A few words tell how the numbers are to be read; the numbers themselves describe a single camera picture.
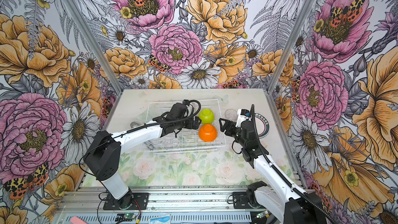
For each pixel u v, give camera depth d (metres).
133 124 0.97
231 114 1.02
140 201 0.75
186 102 0.79
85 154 0.49
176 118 0.69
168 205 0.74
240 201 0.74
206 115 1.00
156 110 1.09
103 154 0.48
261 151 0.61
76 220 0.70
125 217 0.71
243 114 0.72
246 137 0.62
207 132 0.92
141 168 0.85
